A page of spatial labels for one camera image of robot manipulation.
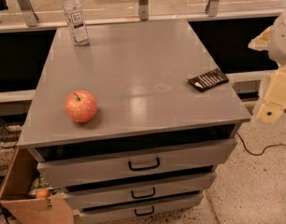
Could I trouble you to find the middle grey drawer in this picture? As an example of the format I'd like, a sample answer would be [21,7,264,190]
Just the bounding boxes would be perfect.
[64,172,217,210]

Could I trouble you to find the grey drawer cabinet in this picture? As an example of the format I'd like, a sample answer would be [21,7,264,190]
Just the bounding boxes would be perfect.
[17,19,252,224]

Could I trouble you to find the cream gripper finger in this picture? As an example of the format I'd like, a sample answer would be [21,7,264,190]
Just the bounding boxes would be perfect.
[256,66,286,124]
[248,27,271,51]

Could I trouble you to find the orange fruit in box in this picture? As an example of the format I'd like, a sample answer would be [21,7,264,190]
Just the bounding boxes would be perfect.
[36,189,50,199]

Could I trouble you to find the clear plastic water bottle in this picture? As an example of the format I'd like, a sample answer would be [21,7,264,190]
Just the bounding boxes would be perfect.
[63,0,89,46]

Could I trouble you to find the black rxbar chocolate bar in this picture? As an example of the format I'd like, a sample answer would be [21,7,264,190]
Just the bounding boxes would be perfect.
[188,68,229,92]

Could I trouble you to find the top grey drawer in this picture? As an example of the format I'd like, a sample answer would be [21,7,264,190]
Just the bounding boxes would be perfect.
[37,138,236,188]

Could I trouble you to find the metal railing frame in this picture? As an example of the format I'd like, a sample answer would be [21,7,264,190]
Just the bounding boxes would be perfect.
[0,0,286,33]

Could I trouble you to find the red apple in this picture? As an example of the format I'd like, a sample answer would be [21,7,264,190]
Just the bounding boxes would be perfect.
[64,91,97,123]

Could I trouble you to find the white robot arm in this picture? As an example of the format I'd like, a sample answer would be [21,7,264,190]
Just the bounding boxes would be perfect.
[248,9,286,124]

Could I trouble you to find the bottom grey drawer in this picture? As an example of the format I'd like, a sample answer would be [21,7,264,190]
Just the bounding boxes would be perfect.
[79,192,203,224]

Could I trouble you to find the grey drawer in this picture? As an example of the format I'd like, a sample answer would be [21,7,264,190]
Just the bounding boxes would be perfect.
[64,172,217,210]
[37,138,236,188]
[79,192,203,224]

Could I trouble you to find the black floor cable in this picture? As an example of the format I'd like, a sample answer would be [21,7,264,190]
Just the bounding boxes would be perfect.
[236,132,286,157]

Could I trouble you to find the cardboard box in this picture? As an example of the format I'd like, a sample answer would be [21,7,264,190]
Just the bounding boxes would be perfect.
[0,147,74,224]

